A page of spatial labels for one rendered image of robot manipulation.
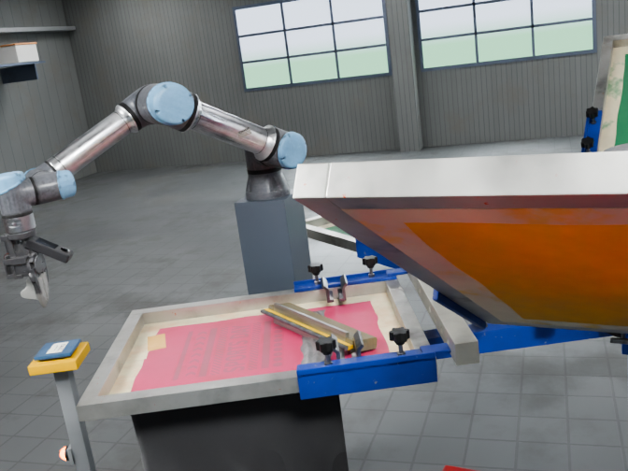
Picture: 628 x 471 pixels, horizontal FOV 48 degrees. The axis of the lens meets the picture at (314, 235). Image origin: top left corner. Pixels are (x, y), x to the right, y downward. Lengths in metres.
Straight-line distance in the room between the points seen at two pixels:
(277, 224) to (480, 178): 1.74
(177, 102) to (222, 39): 9.59
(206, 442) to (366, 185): 1.14
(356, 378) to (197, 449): 0.43
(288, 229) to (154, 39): 9.96
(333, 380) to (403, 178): 0.94
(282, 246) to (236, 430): 0.84
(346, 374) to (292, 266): 0.88
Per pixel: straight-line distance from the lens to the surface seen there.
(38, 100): 12.15
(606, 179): 0.63
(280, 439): 1.72
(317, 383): 1.56
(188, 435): 1.73
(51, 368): 2.04
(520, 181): 0.64
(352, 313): 1.96
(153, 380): 1.77
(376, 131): 10.96
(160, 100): 2.03
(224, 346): 1.88
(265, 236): 2.38
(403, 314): 1.83
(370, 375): 1.56
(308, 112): 11.20
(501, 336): 1.90
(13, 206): 1.95
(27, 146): 11.81
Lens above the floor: 1.67
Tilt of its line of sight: 15 degrees down
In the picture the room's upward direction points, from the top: 7 degrees counter-clockwise
